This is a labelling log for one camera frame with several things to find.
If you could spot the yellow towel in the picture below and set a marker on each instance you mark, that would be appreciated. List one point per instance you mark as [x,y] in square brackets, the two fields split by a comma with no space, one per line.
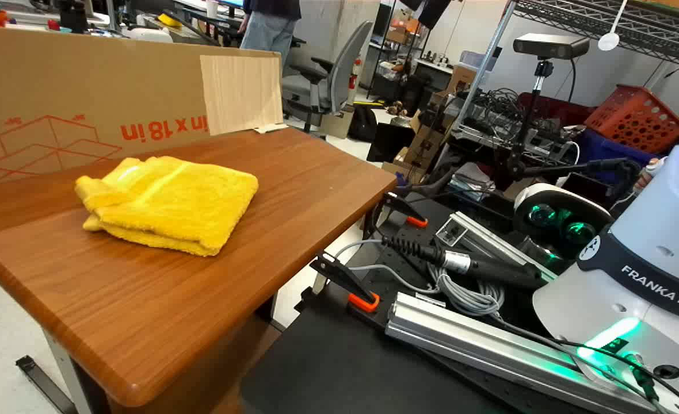
[169,202]

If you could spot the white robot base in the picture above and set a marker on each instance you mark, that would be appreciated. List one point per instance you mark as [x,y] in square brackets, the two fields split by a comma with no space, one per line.
[625,284]

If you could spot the wooden desk with legs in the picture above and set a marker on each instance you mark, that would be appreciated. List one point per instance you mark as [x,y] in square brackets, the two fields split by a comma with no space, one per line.
[136,318]

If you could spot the orange black clamp far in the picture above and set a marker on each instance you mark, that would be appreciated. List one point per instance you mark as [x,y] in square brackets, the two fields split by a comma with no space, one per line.
[404,208]

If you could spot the orange black clamp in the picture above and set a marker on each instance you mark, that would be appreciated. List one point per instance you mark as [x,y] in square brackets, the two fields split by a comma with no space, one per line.
[404,208]
[359,295]

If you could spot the orange black clamp near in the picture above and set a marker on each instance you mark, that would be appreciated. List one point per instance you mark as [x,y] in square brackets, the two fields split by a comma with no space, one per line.
[359,295]

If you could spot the grey office chair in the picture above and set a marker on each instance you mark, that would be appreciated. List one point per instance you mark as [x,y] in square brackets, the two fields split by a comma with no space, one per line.
[319,87]

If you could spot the light wood panel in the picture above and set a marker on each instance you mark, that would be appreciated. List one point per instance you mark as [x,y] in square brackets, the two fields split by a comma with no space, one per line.
[242,89]

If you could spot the person in jeans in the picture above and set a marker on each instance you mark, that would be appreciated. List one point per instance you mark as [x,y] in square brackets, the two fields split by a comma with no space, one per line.
[269,24]

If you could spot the blue plastic bin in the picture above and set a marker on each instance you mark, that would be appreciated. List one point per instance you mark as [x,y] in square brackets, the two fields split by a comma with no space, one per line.
[594,147]

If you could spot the red plastic basket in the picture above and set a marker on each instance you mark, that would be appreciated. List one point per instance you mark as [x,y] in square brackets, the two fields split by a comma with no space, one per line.
[636,118]

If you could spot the large cardboard box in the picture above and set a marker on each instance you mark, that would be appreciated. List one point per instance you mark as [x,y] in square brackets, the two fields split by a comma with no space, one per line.
[71,98]

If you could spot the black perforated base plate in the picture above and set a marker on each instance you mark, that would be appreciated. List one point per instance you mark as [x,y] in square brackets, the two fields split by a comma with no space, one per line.
[330,362]

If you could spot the aluminium extrusion rail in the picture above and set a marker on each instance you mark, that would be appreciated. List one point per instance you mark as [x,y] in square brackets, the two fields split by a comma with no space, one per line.
[507,354]

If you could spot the black camera on stand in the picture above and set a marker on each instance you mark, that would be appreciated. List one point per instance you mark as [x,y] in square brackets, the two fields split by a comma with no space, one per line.
[547,48]

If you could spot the wire metal shelf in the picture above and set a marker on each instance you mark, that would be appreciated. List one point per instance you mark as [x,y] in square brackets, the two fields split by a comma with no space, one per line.
[631,41]

